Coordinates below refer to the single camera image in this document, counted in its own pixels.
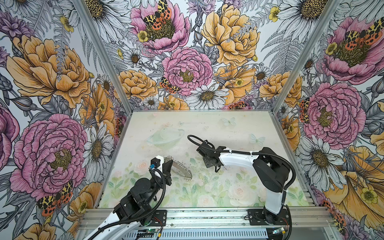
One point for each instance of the aluminium front rail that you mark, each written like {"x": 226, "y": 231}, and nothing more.
{"x": 193, "y": 218}

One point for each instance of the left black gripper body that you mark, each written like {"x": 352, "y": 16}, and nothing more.
{"x": 157, "y": 182}

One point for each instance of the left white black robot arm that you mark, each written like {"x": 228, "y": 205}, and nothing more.
{"x": 112, "y": 228}

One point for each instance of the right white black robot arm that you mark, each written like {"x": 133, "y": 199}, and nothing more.
{"x": 275, "y": 172}

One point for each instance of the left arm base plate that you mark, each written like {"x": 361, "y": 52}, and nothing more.
{"x": 157, "y": 219}

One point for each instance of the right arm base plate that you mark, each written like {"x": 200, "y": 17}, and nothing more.
{"x": 261, "y": 217}

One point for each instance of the white perforated cable duct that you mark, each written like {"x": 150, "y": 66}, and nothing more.
{"x": 210, "y": 234}

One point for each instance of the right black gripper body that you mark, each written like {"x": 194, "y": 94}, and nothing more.
{"x": 207, "y": 163}

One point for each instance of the silver metal keyring plate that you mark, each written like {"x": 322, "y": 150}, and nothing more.
{"x": 179, "y": 168}

